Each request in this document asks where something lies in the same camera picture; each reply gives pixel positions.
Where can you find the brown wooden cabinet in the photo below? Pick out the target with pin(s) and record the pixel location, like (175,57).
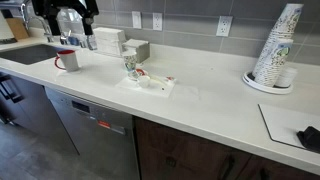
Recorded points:
(193,156)

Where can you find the white rectangular mat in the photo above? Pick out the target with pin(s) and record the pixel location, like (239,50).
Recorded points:
(283,123)

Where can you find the stack of white lids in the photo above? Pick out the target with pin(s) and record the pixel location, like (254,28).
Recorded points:
(287,77)

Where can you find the short stack patterned paper cups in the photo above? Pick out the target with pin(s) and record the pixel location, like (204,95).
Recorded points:
(275,63)

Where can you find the white plastic spoon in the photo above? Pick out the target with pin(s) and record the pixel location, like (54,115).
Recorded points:
(158,80)

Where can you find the dark grey cabinet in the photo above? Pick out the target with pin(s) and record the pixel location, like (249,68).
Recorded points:
(30,110)

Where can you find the patterned paper cup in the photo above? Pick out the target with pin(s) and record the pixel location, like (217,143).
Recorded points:
(130,60)

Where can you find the round white tray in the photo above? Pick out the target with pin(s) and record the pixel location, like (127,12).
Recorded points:
(256,85)

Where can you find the stainless steel dishwasher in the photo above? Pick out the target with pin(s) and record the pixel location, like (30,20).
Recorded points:
(100,140)

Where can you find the dark kitchen sink basin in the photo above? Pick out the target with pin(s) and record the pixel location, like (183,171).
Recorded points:
(30,54)

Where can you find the small white cup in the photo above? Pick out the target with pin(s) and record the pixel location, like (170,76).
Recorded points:
(144,81)

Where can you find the white object with black base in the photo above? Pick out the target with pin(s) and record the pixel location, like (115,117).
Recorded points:
(4,30)

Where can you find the black object on mat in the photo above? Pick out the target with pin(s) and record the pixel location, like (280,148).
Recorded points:
(310,137)

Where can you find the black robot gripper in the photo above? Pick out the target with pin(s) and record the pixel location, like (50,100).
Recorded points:
(66,3)

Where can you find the stack of white napkins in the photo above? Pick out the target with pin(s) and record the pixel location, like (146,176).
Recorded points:
(108,40)

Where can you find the small red white packet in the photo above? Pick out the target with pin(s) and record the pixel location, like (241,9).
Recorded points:
(170,79)

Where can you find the tall stack patterned paper cups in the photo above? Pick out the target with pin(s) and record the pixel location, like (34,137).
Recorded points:
(283,23)

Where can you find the white wall outlet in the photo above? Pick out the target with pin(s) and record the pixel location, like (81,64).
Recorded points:
(224,26)
(157,21)

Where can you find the small blue object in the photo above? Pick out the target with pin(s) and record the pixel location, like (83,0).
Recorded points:
(74,41)

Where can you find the red and white small dish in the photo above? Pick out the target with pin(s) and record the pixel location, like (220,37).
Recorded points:
(140,72)

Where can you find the wooden cutting board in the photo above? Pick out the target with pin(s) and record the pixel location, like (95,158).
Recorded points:
(17,28)

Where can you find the large white napkin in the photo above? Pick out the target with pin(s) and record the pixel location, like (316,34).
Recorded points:
(156,89)

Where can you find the white mug with red interior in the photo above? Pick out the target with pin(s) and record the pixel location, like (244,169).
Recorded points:
(70,60)

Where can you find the white light switch plate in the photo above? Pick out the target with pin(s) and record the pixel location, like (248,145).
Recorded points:
(136,19)

